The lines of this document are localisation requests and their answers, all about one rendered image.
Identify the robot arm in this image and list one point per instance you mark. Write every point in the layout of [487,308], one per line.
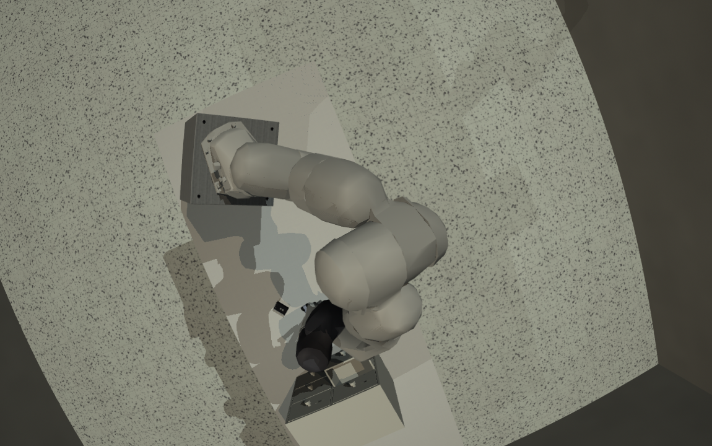
[364,273]

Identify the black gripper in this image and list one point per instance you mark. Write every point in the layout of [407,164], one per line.
[303,308]

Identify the black nine-volt battery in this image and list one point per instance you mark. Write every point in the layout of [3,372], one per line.
[281,308]

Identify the small grey chest of drawers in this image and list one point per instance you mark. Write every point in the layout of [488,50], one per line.
[354,421]

